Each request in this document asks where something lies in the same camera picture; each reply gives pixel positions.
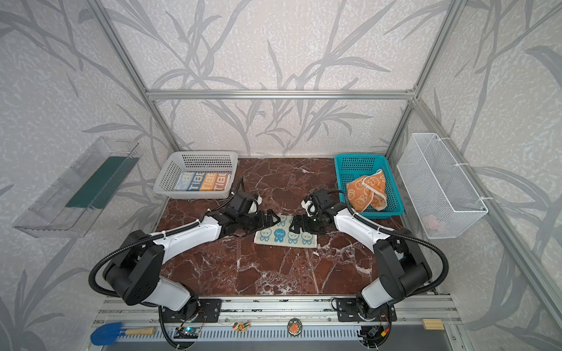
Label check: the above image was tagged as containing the small wooden block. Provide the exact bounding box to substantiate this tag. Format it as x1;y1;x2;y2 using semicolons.
421;319;445;331

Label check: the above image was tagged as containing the blue toy shovel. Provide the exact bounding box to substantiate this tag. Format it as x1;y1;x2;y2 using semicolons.
90;323;157;346

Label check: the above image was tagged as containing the pink object in wire basket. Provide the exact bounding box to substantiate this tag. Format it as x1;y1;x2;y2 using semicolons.
422;214;443;231

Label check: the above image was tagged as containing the clear acrylic wall shelf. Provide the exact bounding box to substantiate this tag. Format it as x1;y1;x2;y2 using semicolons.
13;137;142;238

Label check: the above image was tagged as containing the round orange green badge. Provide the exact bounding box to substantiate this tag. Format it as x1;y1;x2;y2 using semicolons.
287;318;303;337

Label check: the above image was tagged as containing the teal perforated plastic basket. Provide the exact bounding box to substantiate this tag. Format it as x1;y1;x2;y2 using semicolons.
335;154;405;219

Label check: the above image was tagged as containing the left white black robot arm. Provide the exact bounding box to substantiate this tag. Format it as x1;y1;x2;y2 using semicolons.
89;192;280;320

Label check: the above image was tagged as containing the small orange green sticker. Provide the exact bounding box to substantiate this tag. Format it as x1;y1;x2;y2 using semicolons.
233;321;251;333

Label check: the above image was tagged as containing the orange patterned towel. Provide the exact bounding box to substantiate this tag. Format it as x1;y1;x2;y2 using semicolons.
345;169;387;212

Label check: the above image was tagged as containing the striped rabbit print towel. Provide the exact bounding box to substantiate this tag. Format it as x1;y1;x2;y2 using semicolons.
174;172;231;192

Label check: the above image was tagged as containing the bear print towel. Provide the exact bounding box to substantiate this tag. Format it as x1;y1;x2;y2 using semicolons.
254;215;318;249

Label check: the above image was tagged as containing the right black cable conduit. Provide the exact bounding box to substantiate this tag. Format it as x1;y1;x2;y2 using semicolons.
326;189;450;297

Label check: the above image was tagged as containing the white wire mesh basket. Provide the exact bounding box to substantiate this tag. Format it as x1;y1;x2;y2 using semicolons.
397;133;488;239

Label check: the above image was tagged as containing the left black cable conduit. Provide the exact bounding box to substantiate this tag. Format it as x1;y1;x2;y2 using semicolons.
87;175;247;350

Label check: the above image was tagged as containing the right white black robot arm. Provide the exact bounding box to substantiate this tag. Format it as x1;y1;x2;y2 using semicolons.
290;190;434;321

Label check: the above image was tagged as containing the left green circuit board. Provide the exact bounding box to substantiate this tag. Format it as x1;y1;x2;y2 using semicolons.
173;326;201;340

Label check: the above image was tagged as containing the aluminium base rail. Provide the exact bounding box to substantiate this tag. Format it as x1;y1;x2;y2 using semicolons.
90;295;468;350

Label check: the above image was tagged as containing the black cable conduit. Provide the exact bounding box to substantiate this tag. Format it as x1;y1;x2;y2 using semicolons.
87;175;247;350
326;189;450;297

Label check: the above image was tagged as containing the white perforated plastic basket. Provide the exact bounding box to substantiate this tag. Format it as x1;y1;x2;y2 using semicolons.
154;151;238;200

